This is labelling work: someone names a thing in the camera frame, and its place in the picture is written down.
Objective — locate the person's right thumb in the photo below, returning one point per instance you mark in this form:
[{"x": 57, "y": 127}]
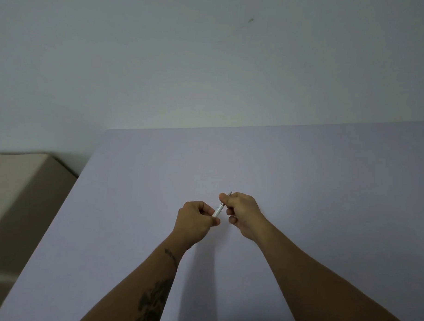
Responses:
[{"x": 224, "y": 199}]

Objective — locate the person's left hand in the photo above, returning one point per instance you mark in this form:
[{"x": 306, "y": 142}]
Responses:
[{"x": 192, "y": 223}]

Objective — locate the person's right forearm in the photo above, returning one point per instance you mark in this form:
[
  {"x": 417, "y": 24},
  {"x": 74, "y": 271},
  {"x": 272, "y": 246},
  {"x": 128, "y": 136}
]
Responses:
[{"x": 318, "y": 287}]

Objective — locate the white pen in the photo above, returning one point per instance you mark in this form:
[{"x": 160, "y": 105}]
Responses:
[{"x": 218, "y": 210}]

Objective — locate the person's right hand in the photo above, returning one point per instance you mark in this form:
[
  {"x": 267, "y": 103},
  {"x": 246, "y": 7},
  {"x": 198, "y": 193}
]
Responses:
[{"x": 246, "y": 215}]

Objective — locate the beige cabinet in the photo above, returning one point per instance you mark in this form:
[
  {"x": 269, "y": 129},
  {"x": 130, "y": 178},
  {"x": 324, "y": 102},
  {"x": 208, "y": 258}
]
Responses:
[{"x": 21, "y": 207}]

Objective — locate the person's left thumb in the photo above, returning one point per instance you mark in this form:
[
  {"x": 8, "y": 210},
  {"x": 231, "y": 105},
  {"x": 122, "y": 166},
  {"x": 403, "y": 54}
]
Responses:
[{"x": 214, "y": 221}]

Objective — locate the person's left forearm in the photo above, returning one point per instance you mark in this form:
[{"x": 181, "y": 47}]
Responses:
[{"x": 141, "y": 288}]

